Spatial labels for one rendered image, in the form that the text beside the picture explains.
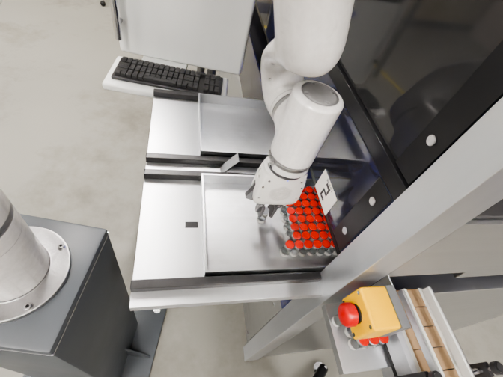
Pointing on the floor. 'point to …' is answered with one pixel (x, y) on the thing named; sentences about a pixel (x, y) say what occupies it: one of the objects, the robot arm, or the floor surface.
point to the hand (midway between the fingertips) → (266, 207)
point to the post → (404, 227)
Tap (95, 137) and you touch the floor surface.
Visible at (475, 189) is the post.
